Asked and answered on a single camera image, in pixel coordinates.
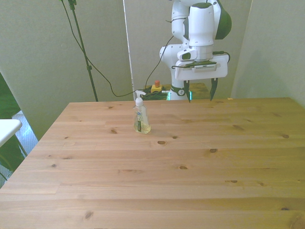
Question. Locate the yellow emergency stop button box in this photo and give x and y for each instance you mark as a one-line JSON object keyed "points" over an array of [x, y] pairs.
{"points": [[156, 87]]}

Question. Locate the white vertical wall trim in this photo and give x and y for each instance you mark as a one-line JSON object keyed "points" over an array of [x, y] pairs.
{"points": [[128, 47]]}

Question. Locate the clear sanitizer pump bottle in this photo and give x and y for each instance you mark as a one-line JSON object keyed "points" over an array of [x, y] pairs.
{"points": [[141, 119]]}

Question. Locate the white side table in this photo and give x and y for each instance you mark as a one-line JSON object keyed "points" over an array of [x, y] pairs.
{"points": [[8, 128]]}

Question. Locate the wrist camera with grille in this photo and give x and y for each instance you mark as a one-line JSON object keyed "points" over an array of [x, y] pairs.
{"points": [[206, 68]]}

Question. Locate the dark green fabric object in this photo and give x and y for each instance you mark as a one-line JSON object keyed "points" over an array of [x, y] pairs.
{"points": [[7, 100]]}

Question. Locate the black camera stand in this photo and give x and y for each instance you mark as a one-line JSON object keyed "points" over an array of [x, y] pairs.
{"points": [[83, 50]]}

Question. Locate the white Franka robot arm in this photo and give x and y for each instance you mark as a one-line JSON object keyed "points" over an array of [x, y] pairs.
{"points": [[201, 23]]}

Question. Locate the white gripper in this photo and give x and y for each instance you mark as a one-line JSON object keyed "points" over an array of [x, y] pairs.
{"points": [[202, 74]]}

